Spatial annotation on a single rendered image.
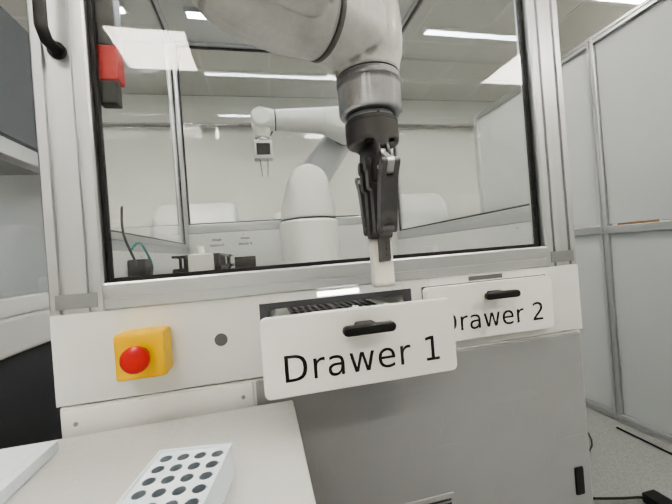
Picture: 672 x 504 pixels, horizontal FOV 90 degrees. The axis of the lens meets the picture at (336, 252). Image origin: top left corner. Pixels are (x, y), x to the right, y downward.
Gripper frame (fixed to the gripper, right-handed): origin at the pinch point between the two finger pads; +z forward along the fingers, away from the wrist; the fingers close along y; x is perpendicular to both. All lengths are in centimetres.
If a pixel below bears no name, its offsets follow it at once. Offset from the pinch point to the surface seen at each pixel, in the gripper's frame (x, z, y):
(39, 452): 47, 22, 7
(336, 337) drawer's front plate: 7.2, 10.2, 1.3
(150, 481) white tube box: 29.5, 20.2, -7.2
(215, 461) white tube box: 23.2, 19.9, -6.4
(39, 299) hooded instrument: 83, 5, 74
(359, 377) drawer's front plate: 4.3, 16.3, 1.3
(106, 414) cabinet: 43, 22, 16
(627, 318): -164, 43, 92
